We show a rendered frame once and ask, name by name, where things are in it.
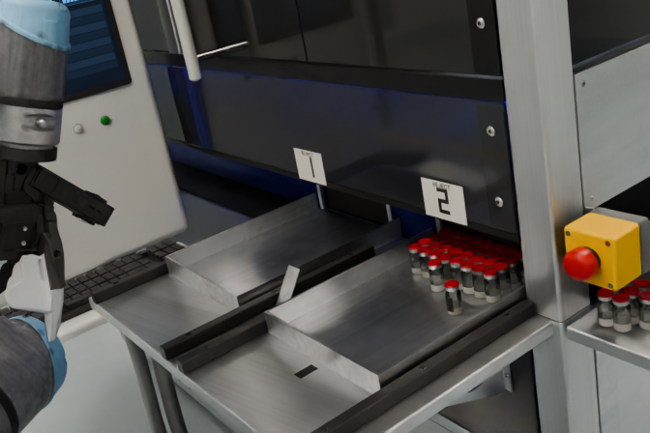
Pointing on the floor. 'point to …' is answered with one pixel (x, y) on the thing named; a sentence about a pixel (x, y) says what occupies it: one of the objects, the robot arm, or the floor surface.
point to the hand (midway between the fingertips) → (25, 320)
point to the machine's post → (546, 171)
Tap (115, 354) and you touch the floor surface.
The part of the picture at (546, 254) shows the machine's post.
